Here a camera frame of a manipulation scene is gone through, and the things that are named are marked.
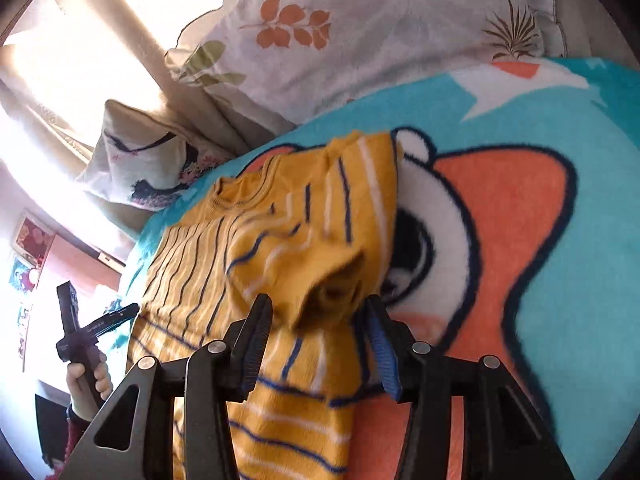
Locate beige curtain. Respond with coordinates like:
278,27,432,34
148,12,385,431
1,0,292,260

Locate person's left hand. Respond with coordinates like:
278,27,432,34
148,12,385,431
66,351,113,422

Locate lady silhouette cushion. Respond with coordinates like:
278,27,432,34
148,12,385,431
77,100,232,211

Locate teal cartoon fleece blanket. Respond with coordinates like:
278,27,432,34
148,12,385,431
120,58,639,479

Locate leaf print pillow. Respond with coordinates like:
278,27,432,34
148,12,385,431
165,0,566,134

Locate yellow striped knit sweater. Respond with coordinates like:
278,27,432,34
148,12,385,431
127,132,401,479

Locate wooden cabinet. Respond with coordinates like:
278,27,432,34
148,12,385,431
38,235,120,308

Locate framed floral picture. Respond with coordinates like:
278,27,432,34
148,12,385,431
12,211,55,269

